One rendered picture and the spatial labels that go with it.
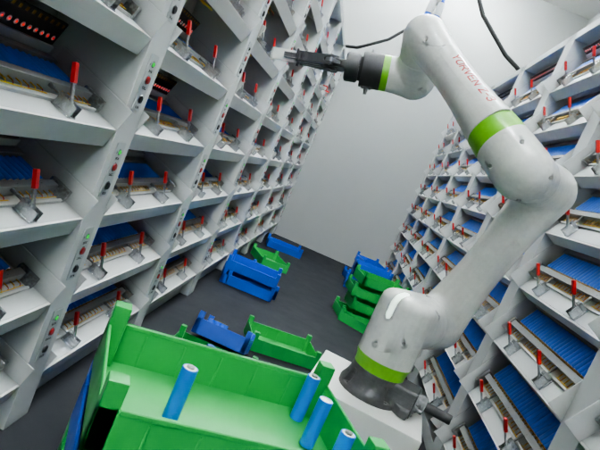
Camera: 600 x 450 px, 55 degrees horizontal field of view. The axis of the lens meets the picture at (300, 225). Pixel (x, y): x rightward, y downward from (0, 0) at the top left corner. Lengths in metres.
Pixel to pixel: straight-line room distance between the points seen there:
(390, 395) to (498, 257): 0.40
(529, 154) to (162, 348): 0.79
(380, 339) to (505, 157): 0.46
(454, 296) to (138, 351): 0.84
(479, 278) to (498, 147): 0.32
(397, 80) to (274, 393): 0.94
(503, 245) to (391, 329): 0.32
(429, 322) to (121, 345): 0.73
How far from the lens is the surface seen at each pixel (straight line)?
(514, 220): 1.36
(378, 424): 1.26
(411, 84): 1.51
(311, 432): 0.73
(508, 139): 1.22
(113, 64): 1.26
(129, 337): 0.74
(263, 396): 0.80
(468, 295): 1.39
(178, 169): 1.92
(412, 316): 1.25
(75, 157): 1.27
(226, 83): 1.90
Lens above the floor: 0.81
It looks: 7 degrees down
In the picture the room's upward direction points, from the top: 23 degrees clockwise
